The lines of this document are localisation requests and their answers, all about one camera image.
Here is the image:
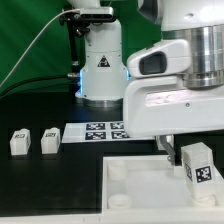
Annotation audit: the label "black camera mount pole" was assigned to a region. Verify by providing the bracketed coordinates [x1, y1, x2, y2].
[59, 13, 90, 71]

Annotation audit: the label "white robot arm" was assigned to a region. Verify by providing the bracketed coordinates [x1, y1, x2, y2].
[68, 0, 224, 138]

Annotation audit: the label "white marker sheet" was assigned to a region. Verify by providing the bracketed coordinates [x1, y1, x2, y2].
[61, 121, 156, 145]

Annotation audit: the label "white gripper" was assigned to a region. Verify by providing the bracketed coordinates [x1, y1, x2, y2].
[123, 39, 224, 165]

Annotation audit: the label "black cable pair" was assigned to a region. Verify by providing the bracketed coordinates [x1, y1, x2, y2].
[0, 73, 81, 100]

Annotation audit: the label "grey depth camera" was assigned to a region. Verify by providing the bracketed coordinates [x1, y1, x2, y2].
[80, 7, 114, 20]

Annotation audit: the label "white square tabletop tray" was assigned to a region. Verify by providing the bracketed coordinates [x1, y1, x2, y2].
[102, 155, 224, 214]

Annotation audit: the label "white camera cable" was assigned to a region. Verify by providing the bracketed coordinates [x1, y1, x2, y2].
[0, 8, 82, 90]

